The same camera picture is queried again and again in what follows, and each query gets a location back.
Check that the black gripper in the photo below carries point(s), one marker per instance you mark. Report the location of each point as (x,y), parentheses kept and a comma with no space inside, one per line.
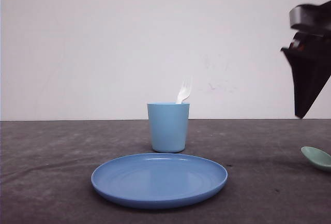
(309,58)

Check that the mint green plastic spoon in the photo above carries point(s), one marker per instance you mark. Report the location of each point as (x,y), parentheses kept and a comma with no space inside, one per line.
(317,157)

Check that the white plastic fork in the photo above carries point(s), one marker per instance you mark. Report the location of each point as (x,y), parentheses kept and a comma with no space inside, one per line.
(185,90)

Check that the light blue plastic cup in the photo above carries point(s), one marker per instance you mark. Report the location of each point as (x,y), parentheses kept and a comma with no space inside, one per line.
(168,123)

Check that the blue plastic plate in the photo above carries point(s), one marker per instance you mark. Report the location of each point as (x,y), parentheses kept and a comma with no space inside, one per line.
(158,180)

